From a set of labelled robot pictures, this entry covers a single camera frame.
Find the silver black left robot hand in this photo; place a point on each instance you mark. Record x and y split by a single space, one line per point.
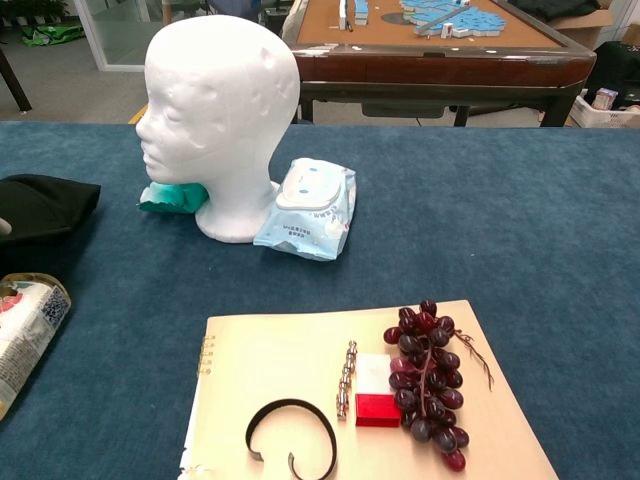
4 227

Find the black baseball cap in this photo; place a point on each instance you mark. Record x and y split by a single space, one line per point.
45 210

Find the white foam mannequin head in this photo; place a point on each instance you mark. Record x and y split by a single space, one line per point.
220 110

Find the printed snack bag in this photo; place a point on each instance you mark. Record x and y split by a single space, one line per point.
25 330

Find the dark table leg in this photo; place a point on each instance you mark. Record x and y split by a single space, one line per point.
15 82

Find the teal green packet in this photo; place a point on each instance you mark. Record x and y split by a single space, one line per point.
172 197

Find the green bag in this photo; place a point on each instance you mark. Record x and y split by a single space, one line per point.
50 36

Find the green potted plants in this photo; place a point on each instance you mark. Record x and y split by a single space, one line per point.
30 10

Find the light blue wet wipes pack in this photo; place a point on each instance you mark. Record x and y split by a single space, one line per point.
310 210

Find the black open headband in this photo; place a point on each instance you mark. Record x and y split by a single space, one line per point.
327 435

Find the small red box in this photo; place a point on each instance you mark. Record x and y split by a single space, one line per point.
377 411

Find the blue mahjong tile row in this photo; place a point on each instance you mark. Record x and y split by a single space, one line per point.
361 12

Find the purple grape bunch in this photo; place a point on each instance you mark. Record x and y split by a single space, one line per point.
430 380

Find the blue carpet table mat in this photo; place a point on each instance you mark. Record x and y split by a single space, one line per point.
475 210

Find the brown wooden mahjong table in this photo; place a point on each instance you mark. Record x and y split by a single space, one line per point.
450 65

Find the blue mahjong tile pile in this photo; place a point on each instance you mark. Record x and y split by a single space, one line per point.
465 20

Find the white plastic crate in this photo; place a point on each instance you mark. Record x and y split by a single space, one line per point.
600 115

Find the cardboard box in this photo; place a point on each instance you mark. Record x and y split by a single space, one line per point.
585 25

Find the black bag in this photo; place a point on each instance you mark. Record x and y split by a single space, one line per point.
617 65

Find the glass door white frame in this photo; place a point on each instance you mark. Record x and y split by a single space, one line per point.
95 45

